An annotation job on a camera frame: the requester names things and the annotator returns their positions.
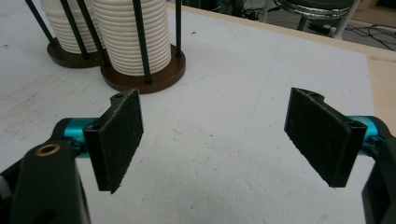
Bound stack of white paper cups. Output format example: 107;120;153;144
90;0;173;77
40;0;101;55

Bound brown cup holder black rods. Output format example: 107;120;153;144
24;0;106;69
76;0;187;94

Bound black cables on floor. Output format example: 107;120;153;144
342;22;396;51

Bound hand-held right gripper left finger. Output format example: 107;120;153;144
64;88;145;194

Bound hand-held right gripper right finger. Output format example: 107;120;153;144
283;87;379;189

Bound round stool with metal legs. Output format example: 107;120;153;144
261;0;362;40

